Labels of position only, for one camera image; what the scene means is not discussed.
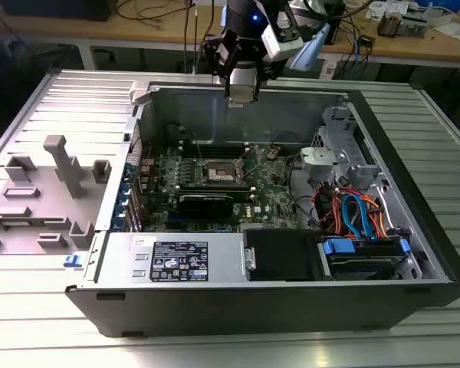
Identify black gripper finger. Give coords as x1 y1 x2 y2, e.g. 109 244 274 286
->
202 31 238 98
236 37 268 103

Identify silver CPU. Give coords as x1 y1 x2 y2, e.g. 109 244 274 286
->
228 84 259 107

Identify RAM slot with white clips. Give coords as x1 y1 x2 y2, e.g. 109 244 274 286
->
180 147 251 153
179 140 250 146

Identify RAM slot with black clips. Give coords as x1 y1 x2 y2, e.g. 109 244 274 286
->
180 151 251 158
180 143 250 150

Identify CPU socket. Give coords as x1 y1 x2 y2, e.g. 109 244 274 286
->
197 157 243 186

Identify black computer tower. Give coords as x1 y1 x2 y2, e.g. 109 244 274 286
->
324 11 348 46

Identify beige case latch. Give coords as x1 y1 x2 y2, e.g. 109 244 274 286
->
129 79 156 107

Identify silver drive cage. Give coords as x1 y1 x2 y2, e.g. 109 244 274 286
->
310 106 363 153

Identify printed paper cards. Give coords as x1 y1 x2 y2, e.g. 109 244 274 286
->
366 0 411 20

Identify copper coil transformer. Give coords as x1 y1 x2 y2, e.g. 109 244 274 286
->
377 10 403 38

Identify wooden desk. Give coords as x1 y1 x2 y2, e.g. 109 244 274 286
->
0 0 460 64

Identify green motherboard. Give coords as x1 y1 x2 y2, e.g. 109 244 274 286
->
140 143 304 235

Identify black graphics card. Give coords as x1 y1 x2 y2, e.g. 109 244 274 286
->
175 192 235 220

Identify flat black box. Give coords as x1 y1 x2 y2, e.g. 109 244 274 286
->
2 0 114 22

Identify grey electronic device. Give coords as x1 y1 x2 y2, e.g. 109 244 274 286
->
400 11 432 38

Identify white paper sheet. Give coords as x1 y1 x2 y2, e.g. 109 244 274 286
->
432 21 460 40

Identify hard disk in blue carrier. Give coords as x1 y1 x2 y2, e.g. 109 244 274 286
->
317 235 413 281

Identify silver power supply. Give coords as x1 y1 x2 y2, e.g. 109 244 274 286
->
95 232 250 284

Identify grey parts rack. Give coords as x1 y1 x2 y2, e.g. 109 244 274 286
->
0 133 112 256

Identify black PC case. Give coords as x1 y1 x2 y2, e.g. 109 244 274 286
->
64 71 460 338

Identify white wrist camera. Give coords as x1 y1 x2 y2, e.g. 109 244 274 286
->
261 21 304 62

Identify thin black wire loop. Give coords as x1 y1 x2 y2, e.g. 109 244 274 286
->
270 131 311 154

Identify black wire with white label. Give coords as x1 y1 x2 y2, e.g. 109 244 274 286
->
163 121 188 143

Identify blue network cable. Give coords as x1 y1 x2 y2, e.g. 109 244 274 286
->
347 30 365 74

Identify red black twisted wire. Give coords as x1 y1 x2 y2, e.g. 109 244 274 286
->
140 136 155 161

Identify silver metal bracket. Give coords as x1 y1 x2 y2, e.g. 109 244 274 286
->
299 146 349 176

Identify blue wire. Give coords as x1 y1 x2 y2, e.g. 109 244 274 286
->
340 193 379 242

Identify red orange wire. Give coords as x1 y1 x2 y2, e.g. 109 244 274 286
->
313 186 346 235

